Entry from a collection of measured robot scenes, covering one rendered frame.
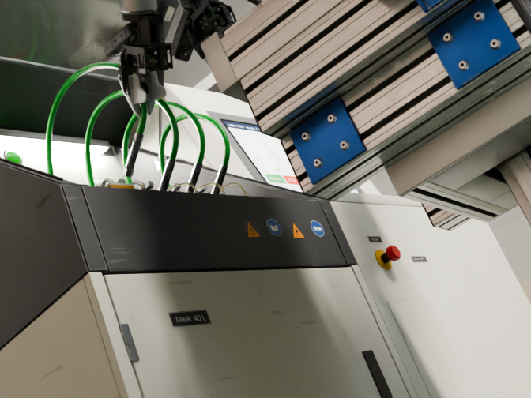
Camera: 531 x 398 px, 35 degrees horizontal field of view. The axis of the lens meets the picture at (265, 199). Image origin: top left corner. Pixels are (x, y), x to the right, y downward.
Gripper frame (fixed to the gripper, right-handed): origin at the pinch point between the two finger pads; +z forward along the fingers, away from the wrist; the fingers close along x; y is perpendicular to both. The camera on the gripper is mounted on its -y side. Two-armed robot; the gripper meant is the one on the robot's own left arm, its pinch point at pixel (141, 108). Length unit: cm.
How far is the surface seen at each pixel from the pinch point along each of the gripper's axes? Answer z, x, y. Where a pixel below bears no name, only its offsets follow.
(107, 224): 8.9, -32.9, 31.7
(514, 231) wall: 86, 183, -10
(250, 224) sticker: 18.8, -0.1, 31.0
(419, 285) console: 44, 43, 41
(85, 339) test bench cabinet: 23, -44, 39
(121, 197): 6.6, -27.0, 28.1
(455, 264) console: 47, 64, 37
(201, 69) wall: 37, 180, -186
